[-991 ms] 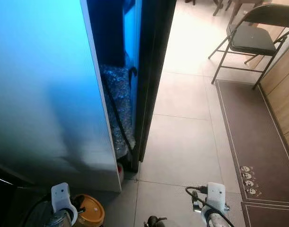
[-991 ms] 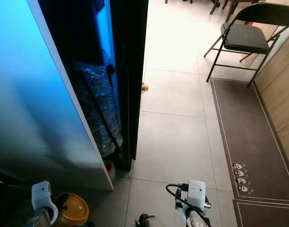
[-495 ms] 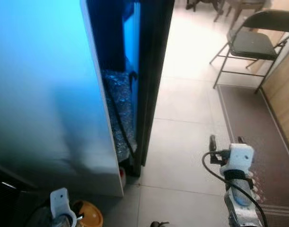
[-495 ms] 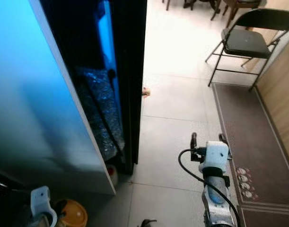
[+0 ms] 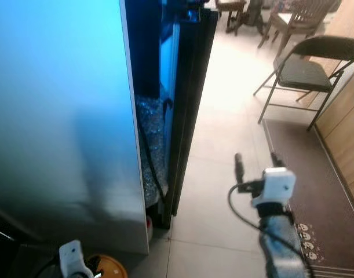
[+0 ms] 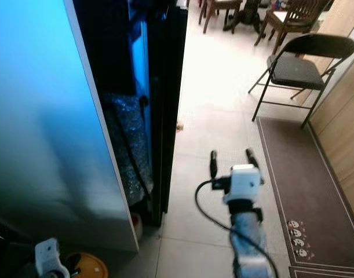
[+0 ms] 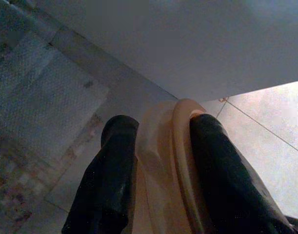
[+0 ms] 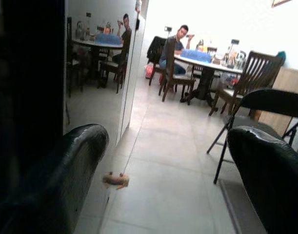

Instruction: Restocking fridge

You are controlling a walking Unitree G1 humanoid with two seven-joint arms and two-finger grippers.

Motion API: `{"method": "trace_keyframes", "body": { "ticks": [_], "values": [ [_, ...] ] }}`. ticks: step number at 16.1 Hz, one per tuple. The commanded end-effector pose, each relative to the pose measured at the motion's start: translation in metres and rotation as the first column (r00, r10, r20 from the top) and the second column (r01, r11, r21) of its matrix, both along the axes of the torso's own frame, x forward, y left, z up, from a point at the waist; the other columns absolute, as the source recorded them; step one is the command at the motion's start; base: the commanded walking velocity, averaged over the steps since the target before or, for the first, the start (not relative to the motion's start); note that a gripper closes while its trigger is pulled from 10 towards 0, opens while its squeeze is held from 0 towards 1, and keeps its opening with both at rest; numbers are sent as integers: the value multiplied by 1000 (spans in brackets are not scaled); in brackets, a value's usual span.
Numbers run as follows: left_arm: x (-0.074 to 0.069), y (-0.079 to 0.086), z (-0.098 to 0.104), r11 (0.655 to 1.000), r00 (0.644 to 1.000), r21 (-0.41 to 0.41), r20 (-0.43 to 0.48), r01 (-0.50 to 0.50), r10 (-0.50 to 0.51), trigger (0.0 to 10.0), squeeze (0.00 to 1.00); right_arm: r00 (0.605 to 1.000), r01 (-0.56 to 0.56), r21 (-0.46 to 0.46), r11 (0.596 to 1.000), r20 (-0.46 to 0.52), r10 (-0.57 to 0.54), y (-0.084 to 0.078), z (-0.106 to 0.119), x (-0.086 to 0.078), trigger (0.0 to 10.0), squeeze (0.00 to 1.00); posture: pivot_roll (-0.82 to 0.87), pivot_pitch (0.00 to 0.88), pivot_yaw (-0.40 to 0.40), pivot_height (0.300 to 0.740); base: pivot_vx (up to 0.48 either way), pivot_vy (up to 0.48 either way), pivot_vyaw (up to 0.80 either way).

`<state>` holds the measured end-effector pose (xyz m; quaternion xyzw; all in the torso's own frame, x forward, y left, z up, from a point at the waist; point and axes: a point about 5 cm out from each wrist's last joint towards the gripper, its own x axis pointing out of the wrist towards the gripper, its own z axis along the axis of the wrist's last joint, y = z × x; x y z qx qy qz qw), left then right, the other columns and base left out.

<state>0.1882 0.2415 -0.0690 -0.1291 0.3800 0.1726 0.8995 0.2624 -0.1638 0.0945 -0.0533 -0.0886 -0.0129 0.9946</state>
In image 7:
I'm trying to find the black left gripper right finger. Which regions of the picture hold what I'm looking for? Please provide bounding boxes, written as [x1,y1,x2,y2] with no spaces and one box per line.
[189,113,298,234]

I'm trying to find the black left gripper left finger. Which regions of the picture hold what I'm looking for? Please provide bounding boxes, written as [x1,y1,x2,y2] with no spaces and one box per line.
[61,115,139,234]

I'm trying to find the white fridge door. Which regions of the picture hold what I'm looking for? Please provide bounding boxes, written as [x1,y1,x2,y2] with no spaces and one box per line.
[34,0,298,103]

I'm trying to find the grey patterned floor mat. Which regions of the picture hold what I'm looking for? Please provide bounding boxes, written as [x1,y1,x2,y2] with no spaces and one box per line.
[0,0,110,234]

